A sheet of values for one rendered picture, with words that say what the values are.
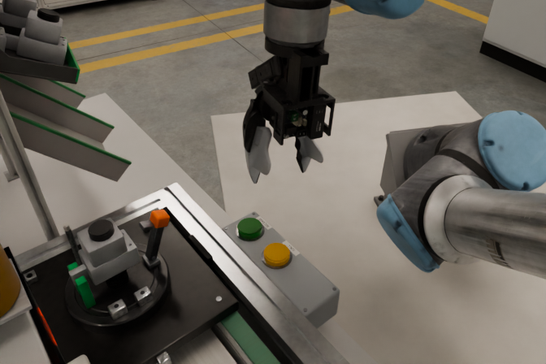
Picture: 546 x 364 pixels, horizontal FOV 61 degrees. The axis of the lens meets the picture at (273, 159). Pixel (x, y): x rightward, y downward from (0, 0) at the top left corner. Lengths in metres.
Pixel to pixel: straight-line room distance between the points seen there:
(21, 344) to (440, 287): 0.67
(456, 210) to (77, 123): 0.66
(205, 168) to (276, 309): 1.80
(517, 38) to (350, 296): 3.05
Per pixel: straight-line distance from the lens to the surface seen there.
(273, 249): 0.72
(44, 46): 0.78
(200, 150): 2.56
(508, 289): 0.91
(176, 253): 0.73
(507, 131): 0.71
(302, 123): 0.58
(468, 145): 0.71
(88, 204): 1.03
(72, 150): 0.80
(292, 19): 0.52
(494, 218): 0.54
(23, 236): 1.01
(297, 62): 0.53
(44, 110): 0.90
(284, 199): 0.97
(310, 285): 0.70
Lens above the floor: 1.52
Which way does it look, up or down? 38 degrees down
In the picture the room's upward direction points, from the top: straight up
